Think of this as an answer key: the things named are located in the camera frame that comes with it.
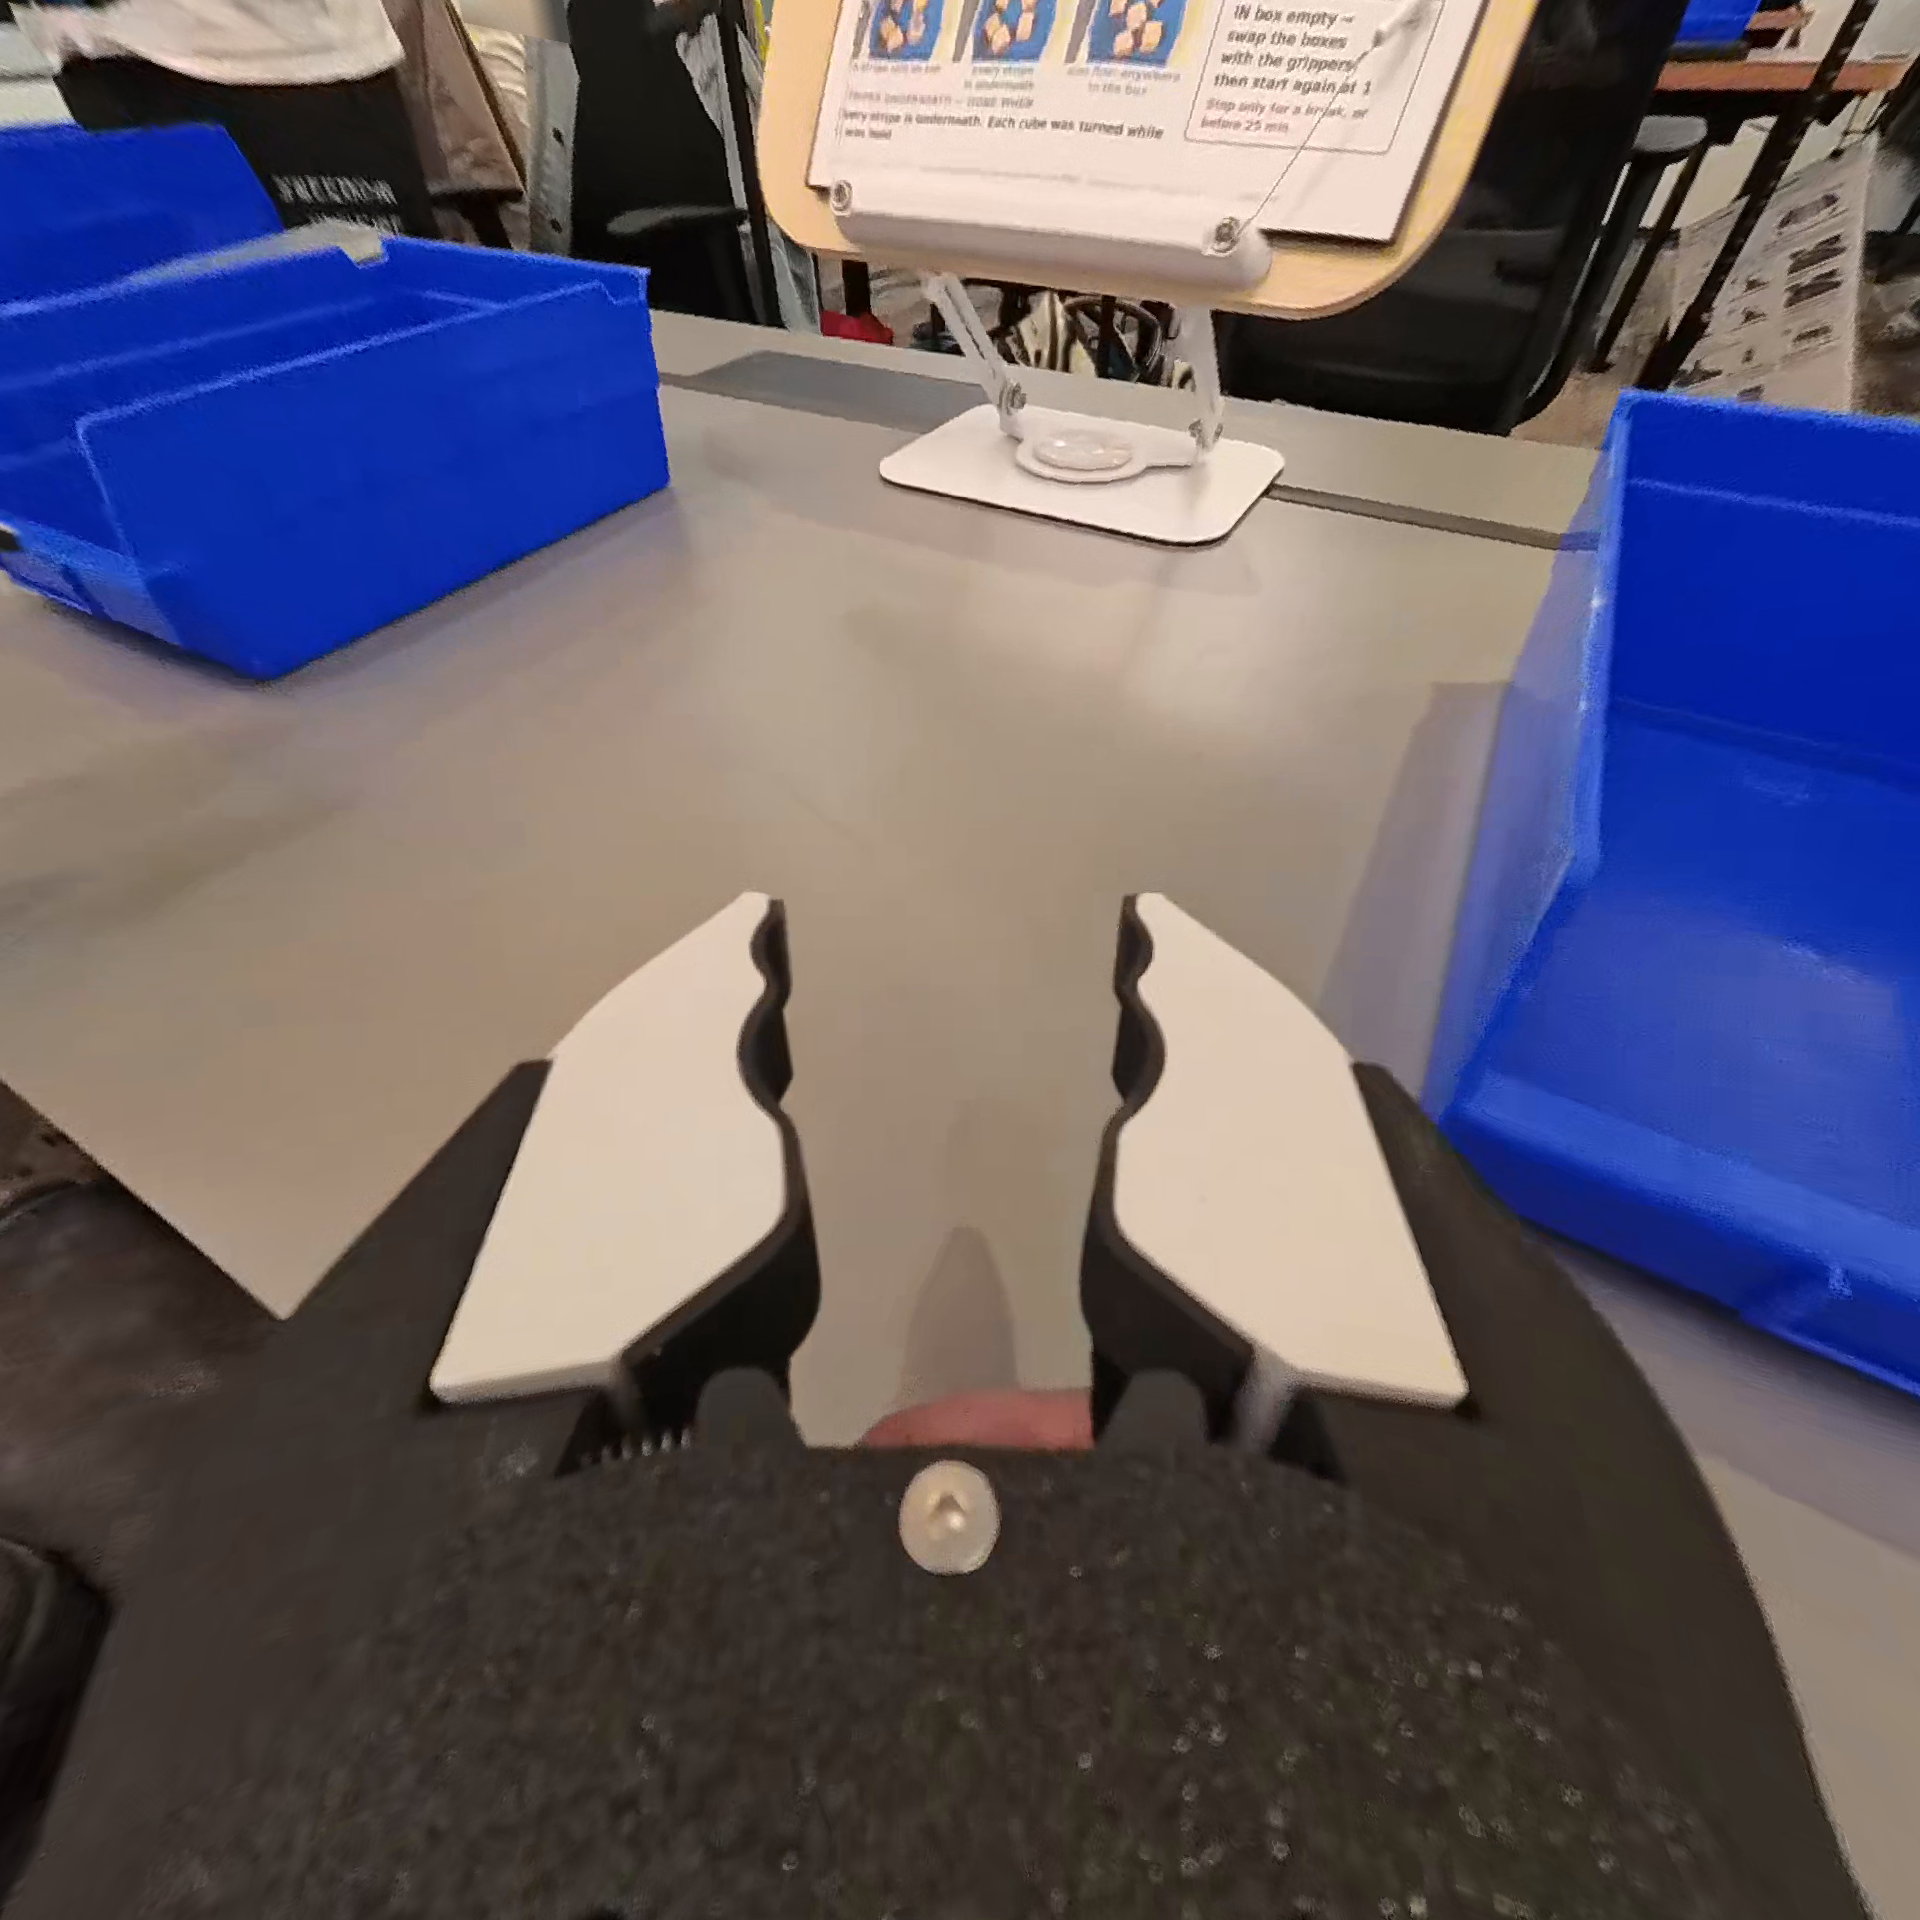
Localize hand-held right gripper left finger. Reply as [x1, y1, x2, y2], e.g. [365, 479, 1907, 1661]
[431, 891, 826, 1466]

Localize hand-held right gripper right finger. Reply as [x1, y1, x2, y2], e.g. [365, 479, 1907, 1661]
[1079, 891, 1473, 1466]

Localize blue plastic bin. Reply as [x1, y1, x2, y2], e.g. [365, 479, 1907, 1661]
[0, 230, 672, 681]
[1423, 387, 1920, 1396]
[0, 118, 288, 302]

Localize grey desk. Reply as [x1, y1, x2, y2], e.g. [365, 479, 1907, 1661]
[0, 307, 1920, 1920]

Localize grey hooded sweatshirt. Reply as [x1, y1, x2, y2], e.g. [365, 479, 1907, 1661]
[0, 1170, 288, 1652]

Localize white document stand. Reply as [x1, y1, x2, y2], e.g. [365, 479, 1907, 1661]
[757, 0, 1547, 545]

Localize silver metal plate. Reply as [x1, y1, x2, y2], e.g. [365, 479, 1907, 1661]
[152, 221, 389, 291]

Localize printed sign board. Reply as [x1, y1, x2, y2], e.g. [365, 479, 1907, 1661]
[1672, 142, 1877, 414]

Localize printed instruction sheet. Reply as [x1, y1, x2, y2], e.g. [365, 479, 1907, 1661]
[808, 0, 1495, 242]

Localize tan jacket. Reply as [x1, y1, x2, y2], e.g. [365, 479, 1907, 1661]
[394, 0, 531, 250]

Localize wooden-edged table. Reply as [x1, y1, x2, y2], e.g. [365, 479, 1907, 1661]
[1650, 0, 1920, 97]

